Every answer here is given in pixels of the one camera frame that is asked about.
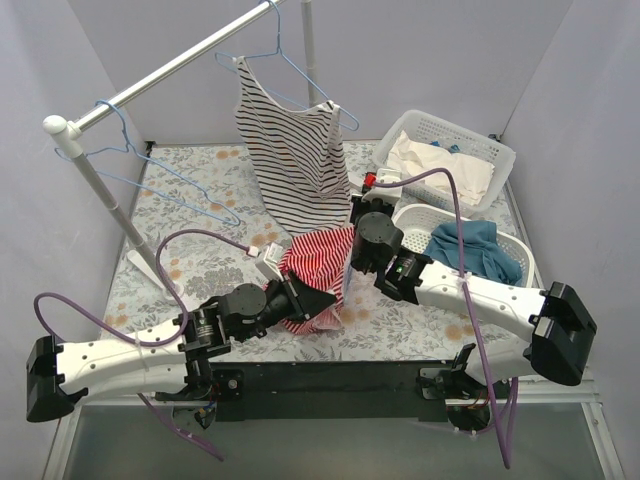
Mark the red white striped tank top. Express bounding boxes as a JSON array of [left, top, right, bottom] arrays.
[[278, 226, 354, 335]]

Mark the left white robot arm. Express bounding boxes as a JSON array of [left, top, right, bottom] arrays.
[[26, 274, 337, 423]]

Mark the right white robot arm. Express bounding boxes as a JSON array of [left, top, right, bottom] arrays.
[[350, 195, 597, 398]]

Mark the black white striped tank top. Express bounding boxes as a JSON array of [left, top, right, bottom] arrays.
[[234, 57, 351, 235]]

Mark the blue hanger with striped top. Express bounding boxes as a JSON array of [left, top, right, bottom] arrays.
[[214, 1, 360, 132]]

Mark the floral table cloth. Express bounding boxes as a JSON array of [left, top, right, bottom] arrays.
[[102, 139, 556, 364]]

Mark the teal blue garment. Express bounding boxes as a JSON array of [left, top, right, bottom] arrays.
[[424, 220, 522, 286]]

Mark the white cloth in basket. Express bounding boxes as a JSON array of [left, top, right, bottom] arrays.
[[387, 131, 495, 206]]

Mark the white rectangular basket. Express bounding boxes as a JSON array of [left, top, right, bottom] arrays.
[[373, 110, 516, 217]]

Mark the metal clothes rack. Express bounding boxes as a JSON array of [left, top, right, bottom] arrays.
[[41, 0, 321, 301]]

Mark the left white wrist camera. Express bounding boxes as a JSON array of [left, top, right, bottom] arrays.
[[247, 242, 284, 281]]

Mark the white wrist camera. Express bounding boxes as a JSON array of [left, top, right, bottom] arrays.
[[247, 242, 284, 281], [361, 168, 401, 194]]

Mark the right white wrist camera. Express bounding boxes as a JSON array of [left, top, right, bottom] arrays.
[[361, 168, 401, 194]]

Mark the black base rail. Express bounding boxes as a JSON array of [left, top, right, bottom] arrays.
[[154, 360, 494, 435]]

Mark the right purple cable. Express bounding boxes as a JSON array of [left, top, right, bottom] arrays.
[[372, 167, 521, 470]]

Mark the purple cable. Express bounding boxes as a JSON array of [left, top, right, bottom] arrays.
[[372, 167, 521, 470], [32, 228, 261, 461]]

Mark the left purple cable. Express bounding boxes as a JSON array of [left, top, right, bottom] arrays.
[[32, 228, 261, 461]]

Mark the front blue wire hanger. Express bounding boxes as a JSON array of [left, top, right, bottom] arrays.
[[53, 99, 244, 227]]

